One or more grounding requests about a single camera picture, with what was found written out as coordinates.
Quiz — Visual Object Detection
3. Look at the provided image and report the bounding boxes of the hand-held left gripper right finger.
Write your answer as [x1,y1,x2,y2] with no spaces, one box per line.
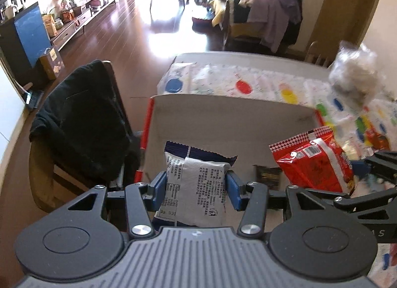
[226,172,351,240]

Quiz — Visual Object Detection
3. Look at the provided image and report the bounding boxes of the wooden chair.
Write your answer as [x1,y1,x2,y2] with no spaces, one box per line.
[29,60,141,215]

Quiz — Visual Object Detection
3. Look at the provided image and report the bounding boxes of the brown cardboard box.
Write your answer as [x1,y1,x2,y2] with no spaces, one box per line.
[37,46,65,80]

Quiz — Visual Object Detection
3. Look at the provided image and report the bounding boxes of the white kettle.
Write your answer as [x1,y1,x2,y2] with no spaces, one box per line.
[1,4,18,21]

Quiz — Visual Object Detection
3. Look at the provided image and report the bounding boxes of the low tv cabinet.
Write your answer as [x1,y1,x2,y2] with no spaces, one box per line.
[50,0,120,52]

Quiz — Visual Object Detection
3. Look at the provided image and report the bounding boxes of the pink flower arrangement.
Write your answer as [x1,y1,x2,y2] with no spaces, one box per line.
[50,0,79,22]

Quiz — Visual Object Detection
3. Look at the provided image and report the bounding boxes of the sofa with clothes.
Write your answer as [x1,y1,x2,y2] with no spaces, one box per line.
[211,0,306,55]

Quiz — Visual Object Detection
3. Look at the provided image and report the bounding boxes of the red white snack packet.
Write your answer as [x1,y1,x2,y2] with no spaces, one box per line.
[269,127,355,194]

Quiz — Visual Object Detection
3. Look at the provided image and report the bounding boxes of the black cabinet with blue panel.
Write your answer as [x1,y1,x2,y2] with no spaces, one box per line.
[0,1,52,70]

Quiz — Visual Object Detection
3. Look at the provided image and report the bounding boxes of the red brown snack packet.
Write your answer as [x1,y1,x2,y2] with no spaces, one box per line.
[364,127,392,152]

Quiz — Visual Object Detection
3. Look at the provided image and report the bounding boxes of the red cardboard box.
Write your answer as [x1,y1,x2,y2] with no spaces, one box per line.
[134,93,325,214]

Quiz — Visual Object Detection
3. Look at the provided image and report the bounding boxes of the black gold snack packet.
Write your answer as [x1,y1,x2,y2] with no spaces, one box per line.
[252,164,282,190]

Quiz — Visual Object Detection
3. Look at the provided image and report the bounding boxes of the yellow paper bag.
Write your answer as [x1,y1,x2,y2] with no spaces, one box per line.
[41,13,58,38]

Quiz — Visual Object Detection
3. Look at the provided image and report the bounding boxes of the white navy snack packet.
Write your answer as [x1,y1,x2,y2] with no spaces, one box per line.
[154,141,238,228]

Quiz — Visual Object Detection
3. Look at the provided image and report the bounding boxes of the black jacket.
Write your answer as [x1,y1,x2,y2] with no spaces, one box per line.
[29,60,141,183]

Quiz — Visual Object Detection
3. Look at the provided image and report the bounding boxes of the dark pet bed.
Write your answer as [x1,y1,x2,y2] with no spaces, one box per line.
[190,11,215,28]

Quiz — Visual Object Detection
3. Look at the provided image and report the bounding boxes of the crumpled clear plastic bag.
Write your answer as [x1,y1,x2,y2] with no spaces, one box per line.
[329,40,387,102]

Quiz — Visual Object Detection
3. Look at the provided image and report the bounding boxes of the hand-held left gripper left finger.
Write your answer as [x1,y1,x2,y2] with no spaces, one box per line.
[50,171,168,239]

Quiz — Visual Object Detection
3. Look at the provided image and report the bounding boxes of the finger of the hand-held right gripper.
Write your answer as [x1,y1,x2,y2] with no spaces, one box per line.
[333,182,397,212]
[353,151,397,183]

